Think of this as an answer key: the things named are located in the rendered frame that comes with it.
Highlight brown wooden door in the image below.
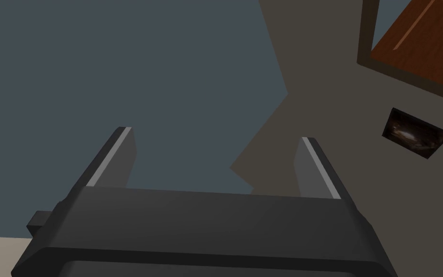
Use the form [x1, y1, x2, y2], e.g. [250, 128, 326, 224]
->
[370, 0, 443, 95]

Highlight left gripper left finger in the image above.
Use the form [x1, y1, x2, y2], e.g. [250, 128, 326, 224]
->
[76, 126, 137, 189]

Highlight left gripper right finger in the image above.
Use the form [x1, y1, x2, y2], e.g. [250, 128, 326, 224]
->
[293, 136, 354, 201]

